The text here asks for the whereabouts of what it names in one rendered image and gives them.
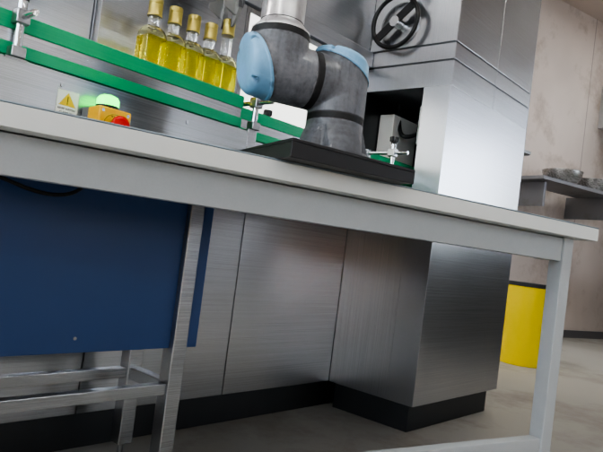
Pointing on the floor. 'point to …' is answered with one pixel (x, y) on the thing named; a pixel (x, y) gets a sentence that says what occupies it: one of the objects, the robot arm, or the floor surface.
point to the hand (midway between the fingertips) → (229, 23)
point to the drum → (522, 324)
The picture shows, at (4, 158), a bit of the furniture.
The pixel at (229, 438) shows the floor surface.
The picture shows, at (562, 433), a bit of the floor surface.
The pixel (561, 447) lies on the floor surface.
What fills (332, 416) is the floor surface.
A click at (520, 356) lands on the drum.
